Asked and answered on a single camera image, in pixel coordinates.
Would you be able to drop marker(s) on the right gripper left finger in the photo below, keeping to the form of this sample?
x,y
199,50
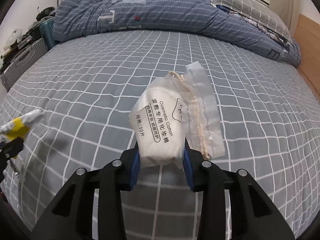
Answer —
x,y
70,214

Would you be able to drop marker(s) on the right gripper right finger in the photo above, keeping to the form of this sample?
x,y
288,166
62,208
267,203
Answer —
x,y
253,214

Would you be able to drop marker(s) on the yellow black wrapper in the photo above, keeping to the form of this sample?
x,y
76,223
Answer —
x,y
19,127

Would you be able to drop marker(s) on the cotton pad plastic bag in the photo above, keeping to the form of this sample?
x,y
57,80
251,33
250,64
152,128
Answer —
x,y
176,110

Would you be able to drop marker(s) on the grey suitcase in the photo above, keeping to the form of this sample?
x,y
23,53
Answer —
x,y
22,62

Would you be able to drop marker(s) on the grey checked bed sheet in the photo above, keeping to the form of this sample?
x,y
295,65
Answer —
x,y
86,88

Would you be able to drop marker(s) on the teal plastic crate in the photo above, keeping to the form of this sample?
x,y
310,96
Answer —
x,y
46,31

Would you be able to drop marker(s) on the blue striped duvet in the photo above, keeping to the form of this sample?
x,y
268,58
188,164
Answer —
x,y
78,18

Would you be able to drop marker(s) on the wooden headboard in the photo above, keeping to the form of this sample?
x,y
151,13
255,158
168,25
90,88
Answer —
x,y
307,35

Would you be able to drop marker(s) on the grey checked pillow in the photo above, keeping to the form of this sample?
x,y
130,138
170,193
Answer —
x,y
257,14

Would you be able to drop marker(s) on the beige curtain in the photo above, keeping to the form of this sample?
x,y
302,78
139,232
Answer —
x,y
288,11

